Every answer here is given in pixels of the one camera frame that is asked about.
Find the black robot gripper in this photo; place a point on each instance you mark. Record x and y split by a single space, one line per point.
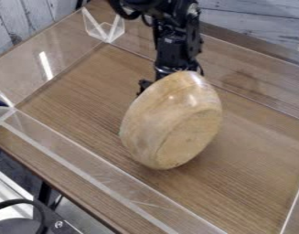
164 71

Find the brown wooden bowl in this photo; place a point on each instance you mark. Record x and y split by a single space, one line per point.
172 121

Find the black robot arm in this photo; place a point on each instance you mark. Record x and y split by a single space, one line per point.
174 20

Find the black table leg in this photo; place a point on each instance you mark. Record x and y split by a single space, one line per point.
45 193

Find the clear acrylic tray enclosure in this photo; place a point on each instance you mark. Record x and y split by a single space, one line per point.
69 86

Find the black metal base plate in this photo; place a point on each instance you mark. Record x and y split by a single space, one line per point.
55 224

